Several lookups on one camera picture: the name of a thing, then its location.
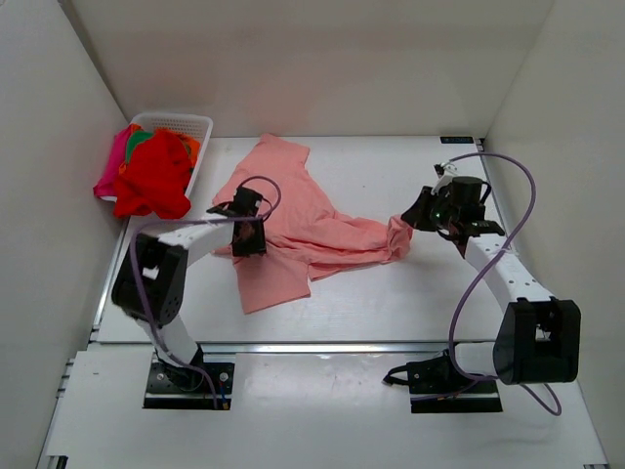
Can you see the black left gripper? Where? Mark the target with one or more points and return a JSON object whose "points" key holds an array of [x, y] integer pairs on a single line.
{"points": [[257, 247]]}

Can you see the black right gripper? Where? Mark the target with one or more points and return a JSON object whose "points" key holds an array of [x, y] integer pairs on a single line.
{"points": [[416, 215]]}

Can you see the salmon pink polo shirt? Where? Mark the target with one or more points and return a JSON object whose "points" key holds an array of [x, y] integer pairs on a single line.
{"points": [[307, 237]]}

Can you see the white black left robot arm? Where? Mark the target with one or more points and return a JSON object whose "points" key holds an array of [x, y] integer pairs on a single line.
{"points": [[150, 284]]}

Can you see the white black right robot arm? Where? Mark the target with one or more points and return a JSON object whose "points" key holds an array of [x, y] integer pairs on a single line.
{"points": [[538, 340]]}

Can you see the dark label on table edge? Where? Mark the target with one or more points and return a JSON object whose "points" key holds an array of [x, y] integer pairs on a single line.
{"points": [[456, 140]]}

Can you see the red t shirt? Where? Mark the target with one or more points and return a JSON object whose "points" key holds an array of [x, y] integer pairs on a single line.
{"points": [[155, 180]]}

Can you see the magenta pink t shirt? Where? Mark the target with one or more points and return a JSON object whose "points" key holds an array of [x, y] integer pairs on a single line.
{"points": [[104, 187]]}

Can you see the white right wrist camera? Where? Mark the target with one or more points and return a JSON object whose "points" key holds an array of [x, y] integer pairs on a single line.
{"points": [[446, 172]]}

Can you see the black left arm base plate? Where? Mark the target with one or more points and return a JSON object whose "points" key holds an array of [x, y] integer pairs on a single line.
{"points": [[173, 388]]}

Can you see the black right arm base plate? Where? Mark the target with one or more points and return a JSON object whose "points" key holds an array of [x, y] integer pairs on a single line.
{"points": [[436, 387]]}

